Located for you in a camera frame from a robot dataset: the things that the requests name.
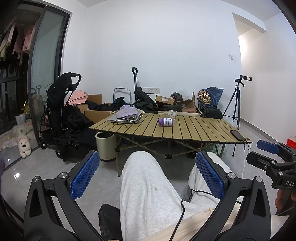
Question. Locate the beige garment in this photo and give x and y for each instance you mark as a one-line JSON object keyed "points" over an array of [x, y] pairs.
{"points": [[203, 222]]}

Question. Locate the red bucket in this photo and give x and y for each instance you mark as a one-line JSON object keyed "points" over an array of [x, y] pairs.
{"points": [[291, 142]]}

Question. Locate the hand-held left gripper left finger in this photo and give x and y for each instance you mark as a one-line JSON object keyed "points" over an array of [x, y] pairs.
{"points": [[84, 176]]}

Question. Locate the cardboard box with red print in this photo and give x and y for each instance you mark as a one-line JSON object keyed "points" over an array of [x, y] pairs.
{"points": [[189, 109]]}

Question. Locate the slatted folding table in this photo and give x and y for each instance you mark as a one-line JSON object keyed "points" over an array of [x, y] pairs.
{"points": [[185, 129]]}

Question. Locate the large open cardboard box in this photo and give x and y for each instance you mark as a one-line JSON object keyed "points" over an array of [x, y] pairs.
{"points": [[97, 114]]}

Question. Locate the black stroller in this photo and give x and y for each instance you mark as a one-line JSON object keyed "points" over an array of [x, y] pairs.
{"points": [[59, 111]]}

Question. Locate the black tripod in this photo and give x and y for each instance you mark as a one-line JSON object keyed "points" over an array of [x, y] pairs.
{"points": [[235, 104]]}

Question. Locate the white light switch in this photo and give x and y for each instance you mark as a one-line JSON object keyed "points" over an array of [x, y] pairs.
{"points": [[230, 56]]}

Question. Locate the person's legs, grey trousers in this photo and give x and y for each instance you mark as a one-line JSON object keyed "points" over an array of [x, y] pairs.
{"points": [[148, 192]]}

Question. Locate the white wall socket strip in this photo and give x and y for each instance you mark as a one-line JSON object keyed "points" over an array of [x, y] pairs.
{"points": [[151, 90]]}

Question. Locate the glass sliding door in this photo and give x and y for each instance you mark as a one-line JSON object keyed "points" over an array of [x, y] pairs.
{"points": [[46, 69]]}

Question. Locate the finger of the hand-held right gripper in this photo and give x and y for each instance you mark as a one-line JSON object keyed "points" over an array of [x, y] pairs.
{"points": [[268, 146], [259, 162]]}

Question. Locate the black smartphone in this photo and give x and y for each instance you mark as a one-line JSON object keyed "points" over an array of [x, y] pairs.
{"points": [[237, 135]]}

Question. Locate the hanging clothes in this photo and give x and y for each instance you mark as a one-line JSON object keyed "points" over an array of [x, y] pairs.
{"points": [[16, 39]]}

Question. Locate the black seat cushion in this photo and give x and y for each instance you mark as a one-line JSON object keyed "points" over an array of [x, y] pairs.
{"points": [[109, 220]]}

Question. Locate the white plush dog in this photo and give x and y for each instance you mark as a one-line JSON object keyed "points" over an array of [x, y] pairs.
{"points": [[24, 146]]}

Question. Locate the pile of black clothes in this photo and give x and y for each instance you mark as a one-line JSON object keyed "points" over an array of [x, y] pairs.
{"points": [[148, 105]]}

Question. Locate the purple pouch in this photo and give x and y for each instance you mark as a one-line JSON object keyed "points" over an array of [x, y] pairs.
{"points": [[126, 113]]}

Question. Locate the folded step stool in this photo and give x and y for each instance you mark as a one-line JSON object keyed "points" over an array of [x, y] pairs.
{"points": [[122, 93]]}

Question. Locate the purple labelled bottle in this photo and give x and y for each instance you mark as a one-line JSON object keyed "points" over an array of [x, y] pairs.
{"points": [[165, 122]]}

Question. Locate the pink cloth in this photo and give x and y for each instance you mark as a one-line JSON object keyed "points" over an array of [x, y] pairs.
{"points": [[77, 97]]}

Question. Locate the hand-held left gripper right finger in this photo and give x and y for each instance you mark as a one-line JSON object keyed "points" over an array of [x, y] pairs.
{"points": [[209, 176]]}

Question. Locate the silver laptop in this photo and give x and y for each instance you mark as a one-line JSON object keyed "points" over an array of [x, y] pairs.
{"points": [[113, 120]]}

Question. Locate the cream trash bin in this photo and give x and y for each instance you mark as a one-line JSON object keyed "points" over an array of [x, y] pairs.
{"points": [[105, 146]]}

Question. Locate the small cardboard box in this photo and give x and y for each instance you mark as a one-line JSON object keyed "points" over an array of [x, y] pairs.
{"points": [[164, 100]]}

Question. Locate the woven rattan ball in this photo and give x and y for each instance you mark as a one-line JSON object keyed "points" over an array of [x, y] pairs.
{"points": [[204, 97]]}

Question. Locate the person's right leg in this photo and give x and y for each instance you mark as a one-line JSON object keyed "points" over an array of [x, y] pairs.
{"points": [[196, 185]]}

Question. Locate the person's right hand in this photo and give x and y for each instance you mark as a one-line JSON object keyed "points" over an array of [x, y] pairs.
{"points": [[280, 201]]}

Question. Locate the black video camera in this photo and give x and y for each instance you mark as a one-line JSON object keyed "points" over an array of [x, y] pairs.
{"points": [[245, 78]]}

